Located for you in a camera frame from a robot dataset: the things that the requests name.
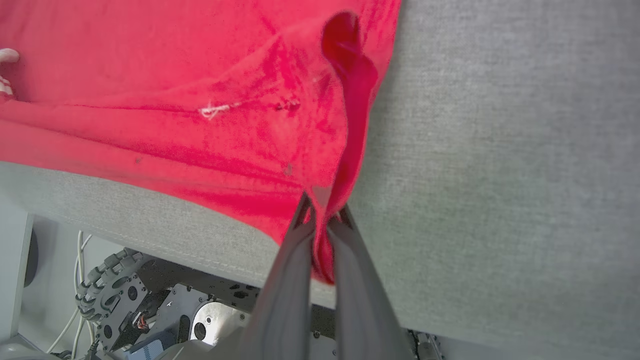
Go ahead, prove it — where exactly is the white furniture panel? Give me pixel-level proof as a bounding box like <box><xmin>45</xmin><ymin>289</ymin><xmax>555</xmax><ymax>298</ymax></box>
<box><xmin>0</xmin><ymin>210</ymin><xmax>34</xmax><ymax>342</ymax></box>

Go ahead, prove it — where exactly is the red and white jersey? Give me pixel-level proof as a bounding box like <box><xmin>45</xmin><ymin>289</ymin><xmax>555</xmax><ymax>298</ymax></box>
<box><xmin>0</xmin><ymin>0</ymin><xmax>402</xmax><ymax>286</ymax></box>

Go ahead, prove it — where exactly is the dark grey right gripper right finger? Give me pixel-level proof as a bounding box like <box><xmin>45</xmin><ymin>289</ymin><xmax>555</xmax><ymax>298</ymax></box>
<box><xmin>327</xmin><ymin>204</ymin><xmax>416</xmax><ymax>360</ymax></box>

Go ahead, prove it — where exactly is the grey roller omni wheel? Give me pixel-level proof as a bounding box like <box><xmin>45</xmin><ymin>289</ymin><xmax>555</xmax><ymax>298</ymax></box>
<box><xmin>75</xmin><ymin>248</ymin><xmax>151</xmax><ymax>352</ymax></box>

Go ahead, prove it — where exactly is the white cable bundle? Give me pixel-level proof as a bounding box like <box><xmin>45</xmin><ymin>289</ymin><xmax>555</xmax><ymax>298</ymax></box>
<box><xmin>46</xmin><ymin>230</ymin><xmax>97</xmax><ymax>360</ymax></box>

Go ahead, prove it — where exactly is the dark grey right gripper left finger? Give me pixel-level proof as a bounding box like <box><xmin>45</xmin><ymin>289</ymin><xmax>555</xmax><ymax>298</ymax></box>
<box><xmin>240</xmin><ymin>193</ymin><xmax>317</xmax><ymax>360</ymax></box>

